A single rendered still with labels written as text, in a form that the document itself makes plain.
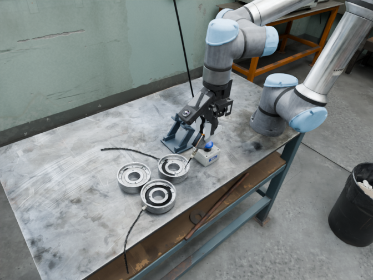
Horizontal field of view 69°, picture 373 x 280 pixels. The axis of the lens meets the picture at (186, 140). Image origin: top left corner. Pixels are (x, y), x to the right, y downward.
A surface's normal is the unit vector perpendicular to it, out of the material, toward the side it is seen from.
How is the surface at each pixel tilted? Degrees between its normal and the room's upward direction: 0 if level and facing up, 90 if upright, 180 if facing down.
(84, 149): 0
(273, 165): 0
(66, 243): 0
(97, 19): 90
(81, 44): 90
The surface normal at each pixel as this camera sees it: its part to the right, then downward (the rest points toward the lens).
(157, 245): 0.07, -0.76
